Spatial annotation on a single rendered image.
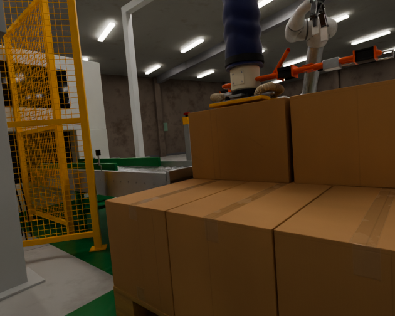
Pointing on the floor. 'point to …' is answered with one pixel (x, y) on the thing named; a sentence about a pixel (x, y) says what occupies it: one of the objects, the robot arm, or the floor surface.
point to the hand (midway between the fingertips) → (320, 36)
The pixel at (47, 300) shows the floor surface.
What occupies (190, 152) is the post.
